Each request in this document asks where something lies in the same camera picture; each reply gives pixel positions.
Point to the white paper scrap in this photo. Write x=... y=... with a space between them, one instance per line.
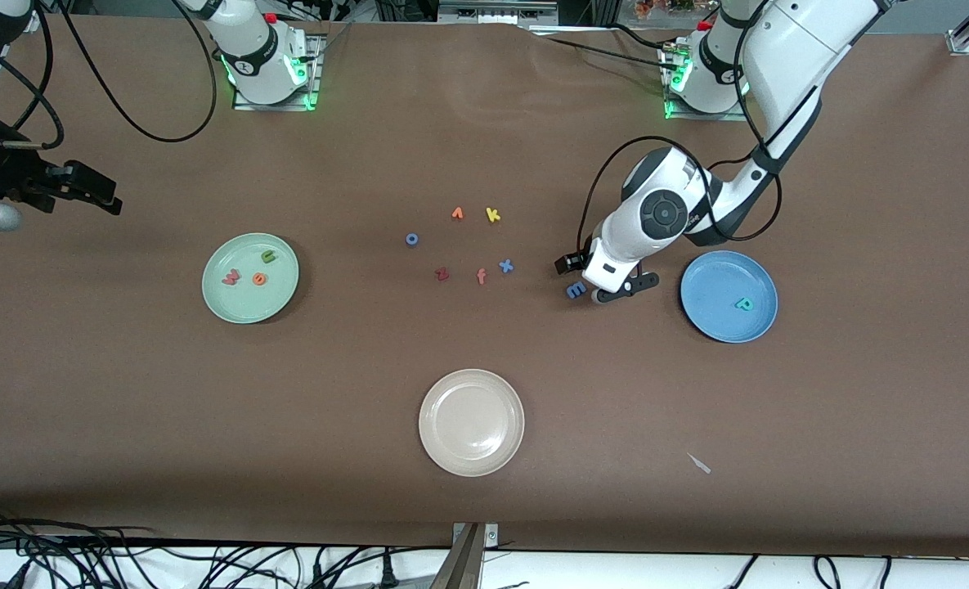
x=699 y=463

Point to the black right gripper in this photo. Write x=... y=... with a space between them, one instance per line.
x=10 y=173

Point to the green plate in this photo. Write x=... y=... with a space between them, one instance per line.
x=243 y=303

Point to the blue plate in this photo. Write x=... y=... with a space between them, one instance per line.
x=717 y=286

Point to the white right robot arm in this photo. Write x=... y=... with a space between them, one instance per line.
x=255 y=49

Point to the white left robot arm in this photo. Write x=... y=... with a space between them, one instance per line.
x=787 y=49

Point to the blue foam letter m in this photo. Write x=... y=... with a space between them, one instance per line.
x=576 y=290

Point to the beige plate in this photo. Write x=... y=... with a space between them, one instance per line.
x=472 y=423

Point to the metal table bracket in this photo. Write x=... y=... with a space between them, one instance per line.
x=464 y=564

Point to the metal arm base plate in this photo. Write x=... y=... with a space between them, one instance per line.
x=280 y=106
x=697 y=117

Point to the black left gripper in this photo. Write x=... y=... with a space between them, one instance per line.
x=570 y=263

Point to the grey power strip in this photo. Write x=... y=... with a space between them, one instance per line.
x=492 y=12

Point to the pink foam letter w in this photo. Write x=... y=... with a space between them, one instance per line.
x=231 y=280

